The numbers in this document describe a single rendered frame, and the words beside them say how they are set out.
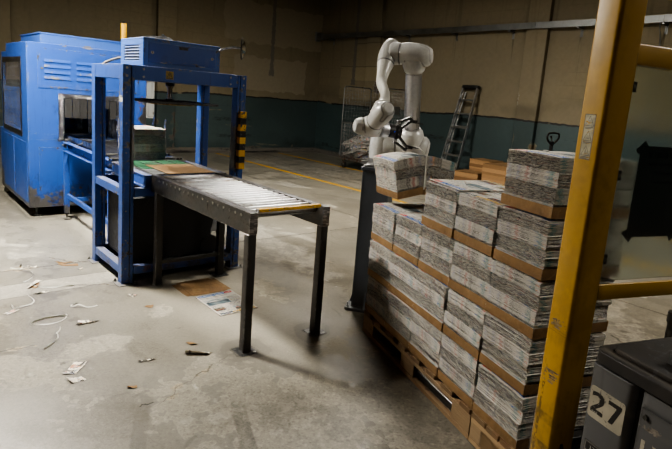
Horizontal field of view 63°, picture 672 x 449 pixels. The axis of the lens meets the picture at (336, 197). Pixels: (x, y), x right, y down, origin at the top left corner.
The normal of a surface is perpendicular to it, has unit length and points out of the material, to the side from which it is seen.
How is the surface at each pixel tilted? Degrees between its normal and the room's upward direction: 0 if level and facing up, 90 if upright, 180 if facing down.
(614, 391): 90
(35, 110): 90
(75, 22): 90
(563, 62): 90
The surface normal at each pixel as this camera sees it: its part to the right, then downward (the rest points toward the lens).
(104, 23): 0.64, 0.19
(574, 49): -0.76, 0.06
